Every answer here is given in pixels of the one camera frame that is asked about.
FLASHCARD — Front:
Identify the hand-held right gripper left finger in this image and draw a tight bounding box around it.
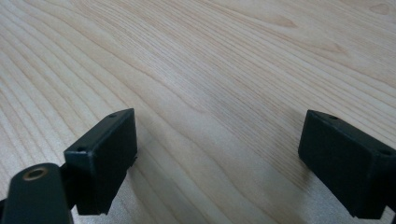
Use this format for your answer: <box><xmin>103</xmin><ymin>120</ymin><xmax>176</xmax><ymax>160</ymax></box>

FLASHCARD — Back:
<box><xmin>63</xmin><ymin>107</ymin><xmax>138</xmax><ymax>217</ymax></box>

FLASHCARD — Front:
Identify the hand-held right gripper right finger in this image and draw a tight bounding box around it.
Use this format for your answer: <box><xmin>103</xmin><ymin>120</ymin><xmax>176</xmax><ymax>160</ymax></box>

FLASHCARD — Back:
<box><xmin>297</xmin><ymin>109</ymin><xmax>396</xmax><ymax>220</ymax></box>

